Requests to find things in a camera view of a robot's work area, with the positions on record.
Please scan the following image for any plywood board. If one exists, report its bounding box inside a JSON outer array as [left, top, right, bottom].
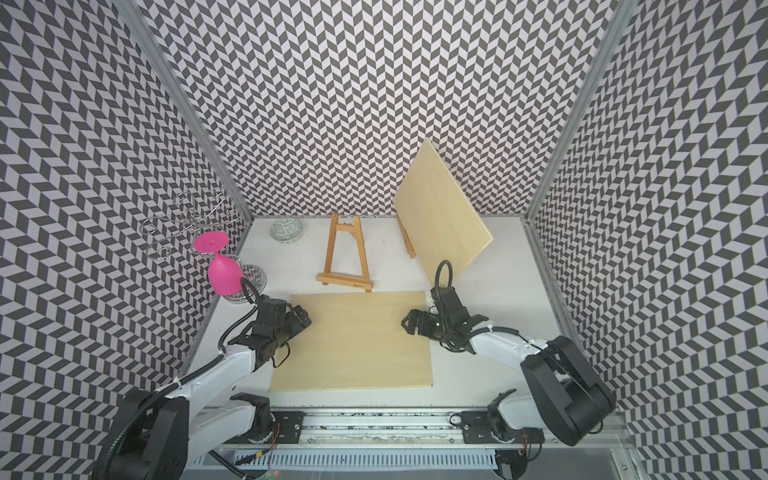
[[393, 139, 493, 285], [270, 291, 433, 392]]

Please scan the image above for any small wooden easel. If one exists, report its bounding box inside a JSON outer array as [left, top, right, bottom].
[[397, 216, 417, 259]]

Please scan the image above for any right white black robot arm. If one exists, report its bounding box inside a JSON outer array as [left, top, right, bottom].
[[401, 287, 617, 446]]

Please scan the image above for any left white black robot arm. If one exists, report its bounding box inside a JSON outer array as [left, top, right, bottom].
[[91, 295, 312, 479]]

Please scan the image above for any pink plastic wine glass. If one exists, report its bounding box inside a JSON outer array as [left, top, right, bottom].
[[193, 231, 244, 296]]

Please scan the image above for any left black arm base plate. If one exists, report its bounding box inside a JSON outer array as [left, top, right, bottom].
[[238, 410, 306, 445]]

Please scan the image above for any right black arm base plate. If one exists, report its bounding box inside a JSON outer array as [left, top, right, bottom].
[[451, 410, 545, 445]]

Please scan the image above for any aluminium front rail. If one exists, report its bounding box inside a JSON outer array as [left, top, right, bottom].
[[119, 406, 643, 480]]

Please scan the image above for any metal wire glass rack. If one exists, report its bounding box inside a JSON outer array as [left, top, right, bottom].
[[138, 187, 246, 260]]

